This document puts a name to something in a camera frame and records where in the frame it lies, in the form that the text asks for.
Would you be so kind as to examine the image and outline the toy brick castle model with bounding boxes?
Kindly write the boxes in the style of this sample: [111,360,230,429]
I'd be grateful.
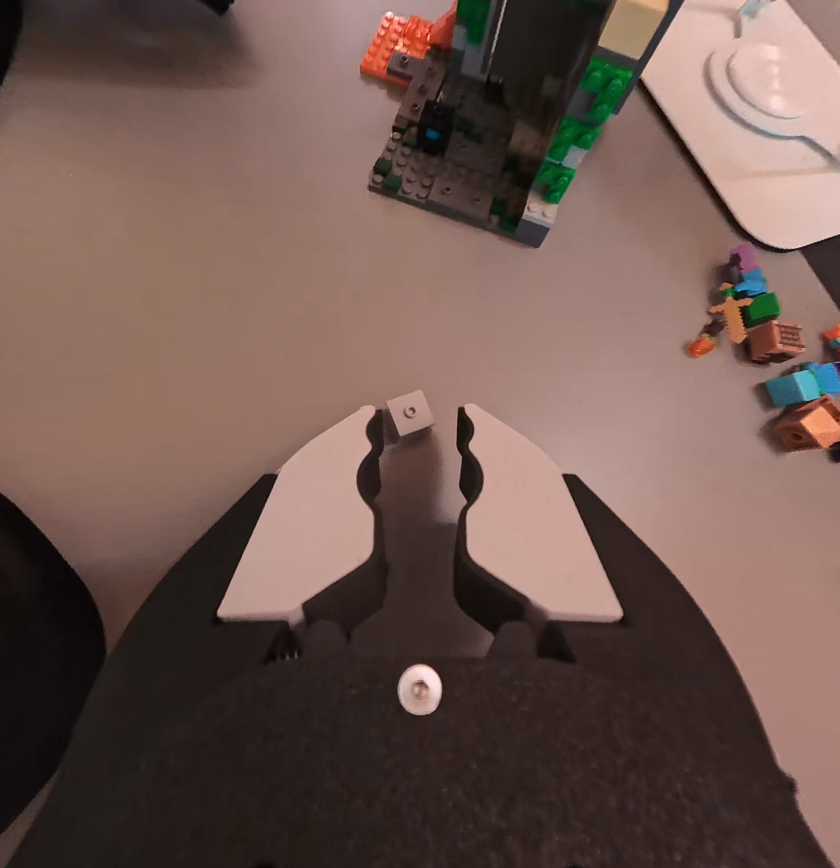
[359,0,685,248]

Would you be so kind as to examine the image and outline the light grey square tile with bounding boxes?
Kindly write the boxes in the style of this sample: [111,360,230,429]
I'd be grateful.
[386,390,434,434]

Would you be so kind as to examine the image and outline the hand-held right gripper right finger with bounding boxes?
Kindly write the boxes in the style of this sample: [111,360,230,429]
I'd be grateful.
[456,403,624,642]

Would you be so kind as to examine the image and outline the pile of colourful loose bricks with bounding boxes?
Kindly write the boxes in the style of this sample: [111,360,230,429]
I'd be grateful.
[684,244,840,465]

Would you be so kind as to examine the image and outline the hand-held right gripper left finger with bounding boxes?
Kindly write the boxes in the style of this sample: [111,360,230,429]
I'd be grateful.
[217,406,388,642]

